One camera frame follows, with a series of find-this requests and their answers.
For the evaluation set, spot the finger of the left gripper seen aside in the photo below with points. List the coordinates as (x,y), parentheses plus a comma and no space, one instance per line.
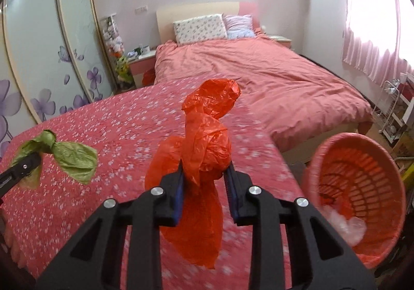
(22,169)

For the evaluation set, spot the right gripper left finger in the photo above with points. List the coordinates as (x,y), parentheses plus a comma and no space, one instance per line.
(92,257)

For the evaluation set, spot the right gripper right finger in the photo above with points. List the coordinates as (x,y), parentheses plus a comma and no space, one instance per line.
(292,242)

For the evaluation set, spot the clear plastic bag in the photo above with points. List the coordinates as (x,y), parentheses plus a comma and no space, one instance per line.
(351,229)

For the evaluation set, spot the green plastic bag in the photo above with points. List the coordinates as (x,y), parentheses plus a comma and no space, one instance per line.
(77,160)

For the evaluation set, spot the red floral bed sheet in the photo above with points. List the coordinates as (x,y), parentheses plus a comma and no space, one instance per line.
(126,130)

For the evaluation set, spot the orange plastic laundry basket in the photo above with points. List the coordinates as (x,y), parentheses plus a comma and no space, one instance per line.
(356,176)

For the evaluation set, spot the sliding wardrobe with flowers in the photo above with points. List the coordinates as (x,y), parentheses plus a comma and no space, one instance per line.
(52,62)

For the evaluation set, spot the salmon pink duvet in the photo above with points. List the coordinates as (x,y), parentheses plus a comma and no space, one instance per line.
(294,99)

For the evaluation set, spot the stuffed toys shelf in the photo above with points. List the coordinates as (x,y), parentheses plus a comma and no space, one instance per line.
(116,53)

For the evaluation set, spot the cluttered white desk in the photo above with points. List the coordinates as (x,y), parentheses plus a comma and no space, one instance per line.
(406,99)

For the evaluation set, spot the pink left nightstand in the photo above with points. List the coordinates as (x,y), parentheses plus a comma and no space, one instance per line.
(140,65)

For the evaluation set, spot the pink nightstand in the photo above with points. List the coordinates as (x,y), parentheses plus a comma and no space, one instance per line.
(140,65)
(286,42)

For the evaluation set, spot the pink right nightstand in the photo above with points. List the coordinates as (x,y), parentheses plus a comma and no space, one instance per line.
(286,42)

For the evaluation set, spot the purple striped pillow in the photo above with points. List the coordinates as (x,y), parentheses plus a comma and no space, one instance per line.
(239,26)

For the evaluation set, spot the pink window curtain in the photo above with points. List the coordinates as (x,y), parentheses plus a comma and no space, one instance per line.
(379,38)

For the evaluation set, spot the white floral pillow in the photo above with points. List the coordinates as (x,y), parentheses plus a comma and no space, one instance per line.
(199,29)

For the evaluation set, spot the white wire rack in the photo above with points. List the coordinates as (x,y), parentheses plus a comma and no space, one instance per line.
(388,111)

